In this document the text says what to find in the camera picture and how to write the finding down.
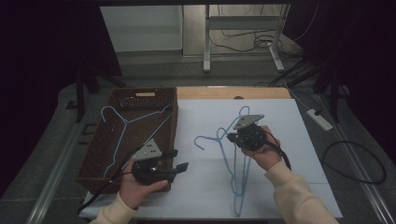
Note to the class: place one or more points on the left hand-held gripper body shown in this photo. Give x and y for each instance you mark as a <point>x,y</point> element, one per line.
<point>149,171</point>

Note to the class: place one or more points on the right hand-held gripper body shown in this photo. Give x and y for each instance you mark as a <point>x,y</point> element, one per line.
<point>250,138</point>

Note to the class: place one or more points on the person's right hand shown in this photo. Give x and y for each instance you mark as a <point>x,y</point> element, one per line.
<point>267,155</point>

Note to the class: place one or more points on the brown wicker basket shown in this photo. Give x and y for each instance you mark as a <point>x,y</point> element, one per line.
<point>146,99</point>

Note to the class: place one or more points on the wooden table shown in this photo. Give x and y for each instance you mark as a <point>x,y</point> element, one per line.
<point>218,92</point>

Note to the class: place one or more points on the black metal stand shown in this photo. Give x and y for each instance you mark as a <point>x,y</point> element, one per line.
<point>334,99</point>
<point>80,99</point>

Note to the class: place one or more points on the white power strip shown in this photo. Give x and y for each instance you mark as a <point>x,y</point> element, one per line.
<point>320,121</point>

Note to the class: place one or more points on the white table sheet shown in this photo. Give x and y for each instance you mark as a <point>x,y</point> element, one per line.
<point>202,118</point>

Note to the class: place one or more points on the person's left hand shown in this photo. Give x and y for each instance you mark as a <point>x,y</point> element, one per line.
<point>134,193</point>

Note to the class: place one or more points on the white metal desk frame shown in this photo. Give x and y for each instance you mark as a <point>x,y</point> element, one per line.
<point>207,46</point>

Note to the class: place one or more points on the dark curtain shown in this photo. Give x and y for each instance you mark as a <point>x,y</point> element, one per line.
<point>367,46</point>
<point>37,46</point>

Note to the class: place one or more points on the white cabinet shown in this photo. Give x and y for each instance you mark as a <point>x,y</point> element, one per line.
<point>140,28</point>

